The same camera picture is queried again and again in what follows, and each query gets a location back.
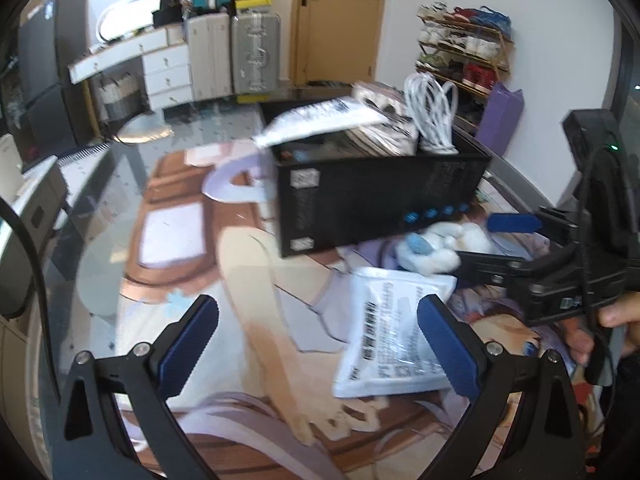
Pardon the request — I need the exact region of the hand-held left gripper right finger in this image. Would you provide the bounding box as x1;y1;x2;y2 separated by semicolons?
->
416;294;585;480

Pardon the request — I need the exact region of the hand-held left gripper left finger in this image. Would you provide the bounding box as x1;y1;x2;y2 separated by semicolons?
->
60;294;221;480

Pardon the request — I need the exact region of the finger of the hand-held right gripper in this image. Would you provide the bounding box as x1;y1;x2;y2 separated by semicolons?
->
487;207;582;257
455;251;540;289

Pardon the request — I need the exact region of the white printed plastic bag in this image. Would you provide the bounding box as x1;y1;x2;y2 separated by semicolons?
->
331;265;459;401
252;96;392;150

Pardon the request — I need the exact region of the white and blue plush toy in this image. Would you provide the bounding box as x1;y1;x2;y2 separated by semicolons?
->
397;221;495;277

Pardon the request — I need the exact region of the white cable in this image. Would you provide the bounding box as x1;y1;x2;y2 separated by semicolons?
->
403;71;462;156

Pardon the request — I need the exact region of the black cardboard box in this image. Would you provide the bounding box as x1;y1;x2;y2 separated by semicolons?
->
256;97;494;261

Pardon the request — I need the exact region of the white black striped drawstring bag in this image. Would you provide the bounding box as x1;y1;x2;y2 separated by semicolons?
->
350;81;422;157

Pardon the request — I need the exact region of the person's right hand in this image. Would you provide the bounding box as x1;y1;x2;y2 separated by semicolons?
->
565;292;640;367

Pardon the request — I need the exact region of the printed cartoon table mat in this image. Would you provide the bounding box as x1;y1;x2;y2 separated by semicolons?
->
75;140;601;480

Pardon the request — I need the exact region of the purple bag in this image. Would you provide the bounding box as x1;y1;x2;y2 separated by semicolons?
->
473;81;526;155

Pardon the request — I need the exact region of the wooden shoe rack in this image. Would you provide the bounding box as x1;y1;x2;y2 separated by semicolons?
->
414;10;516;111

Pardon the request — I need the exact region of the grey low cabinet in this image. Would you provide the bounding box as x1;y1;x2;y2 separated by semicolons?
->
0;310;56;466

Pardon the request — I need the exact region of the shoe rack with shoes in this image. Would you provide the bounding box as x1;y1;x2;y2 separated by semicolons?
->
415;1;515;111

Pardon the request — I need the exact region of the white round stool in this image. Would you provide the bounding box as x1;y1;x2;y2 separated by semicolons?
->
114;116;174;144

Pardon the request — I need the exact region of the woven laundry basket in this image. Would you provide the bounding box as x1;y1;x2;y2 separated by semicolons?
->
96;72;147;122

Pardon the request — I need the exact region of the wooden door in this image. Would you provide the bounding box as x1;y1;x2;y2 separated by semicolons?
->
289;0;390;87

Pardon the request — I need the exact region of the white dressing table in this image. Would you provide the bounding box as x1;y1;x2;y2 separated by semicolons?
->
66;24;195;112

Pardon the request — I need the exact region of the white suitcase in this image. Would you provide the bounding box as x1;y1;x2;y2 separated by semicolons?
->
184;12;237;102

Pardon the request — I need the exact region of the grey refrigerator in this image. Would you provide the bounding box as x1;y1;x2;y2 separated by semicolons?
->
16;0;98;163

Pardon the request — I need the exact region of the silver suitcase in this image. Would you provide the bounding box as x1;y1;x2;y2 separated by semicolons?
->
230;9;283;96

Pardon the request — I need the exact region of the oval mirror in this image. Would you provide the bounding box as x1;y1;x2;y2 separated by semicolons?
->
96;0;167;47

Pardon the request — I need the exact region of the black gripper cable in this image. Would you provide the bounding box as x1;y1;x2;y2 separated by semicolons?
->
0;200;62;396

